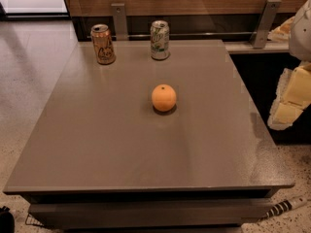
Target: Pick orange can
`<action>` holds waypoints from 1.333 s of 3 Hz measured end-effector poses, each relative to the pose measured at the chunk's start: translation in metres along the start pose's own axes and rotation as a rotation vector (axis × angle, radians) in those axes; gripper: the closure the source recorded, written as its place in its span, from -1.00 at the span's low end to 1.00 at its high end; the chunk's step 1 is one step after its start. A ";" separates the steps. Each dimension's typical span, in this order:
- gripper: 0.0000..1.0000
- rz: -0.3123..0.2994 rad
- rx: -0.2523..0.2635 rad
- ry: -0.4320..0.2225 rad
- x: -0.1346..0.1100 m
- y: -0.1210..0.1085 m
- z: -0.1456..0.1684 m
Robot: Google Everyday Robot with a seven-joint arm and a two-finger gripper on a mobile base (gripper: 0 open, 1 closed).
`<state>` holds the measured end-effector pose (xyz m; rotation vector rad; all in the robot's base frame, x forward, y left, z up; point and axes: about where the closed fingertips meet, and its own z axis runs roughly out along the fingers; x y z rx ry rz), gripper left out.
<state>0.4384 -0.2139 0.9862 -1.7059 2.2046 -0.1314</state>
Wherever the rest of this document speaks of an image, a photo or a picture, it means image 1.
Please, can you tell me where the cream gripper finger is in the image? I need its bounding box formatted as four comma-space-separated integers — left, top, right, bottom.
267, 101, 303, 130
281, 64, 311, 110

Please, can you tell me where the orange soda can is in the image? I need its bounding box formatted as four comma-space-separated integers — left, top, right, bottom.
90, 24, 116, 65

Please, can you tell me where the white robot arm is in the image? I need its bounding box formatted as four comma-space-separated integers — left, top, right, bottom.
267, 0, 311, 130

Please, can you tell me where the white green soda can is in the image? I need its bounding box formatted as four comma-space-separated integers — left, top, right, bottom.
151, 20, 169, 60

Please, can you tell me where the orange fruit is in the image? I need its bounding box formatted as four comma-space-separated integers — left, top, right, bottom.
152, 84, 177, 112

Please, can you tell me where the grey table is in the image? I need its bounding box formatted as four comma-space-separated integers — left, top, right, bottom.
5, 41, 294, 232

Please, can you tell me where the black object on floor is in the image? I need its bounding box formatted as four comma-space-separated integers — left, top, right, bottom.
0, 207, 15, 233

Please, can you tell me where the right metal bracket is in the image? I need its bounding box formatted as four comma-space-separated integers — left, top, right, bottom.
250, 0, 282, 49

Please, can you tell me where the metal bracket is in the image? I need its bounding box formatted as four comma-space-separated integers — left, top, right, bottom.
111, 3, 128, 41
250, 0, 282, 49

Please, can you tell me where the striped cable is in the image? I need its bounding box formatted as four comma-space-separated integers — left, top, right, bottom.
260, 195, 309, 220

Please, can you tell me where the left metal bracket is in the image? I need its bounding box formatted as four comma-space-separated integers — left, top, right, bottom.
111, 3, 128, 41

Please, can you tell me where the wire rack under table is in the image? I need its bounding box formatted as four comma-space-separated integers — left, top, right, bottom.
25, 214, 45, 228

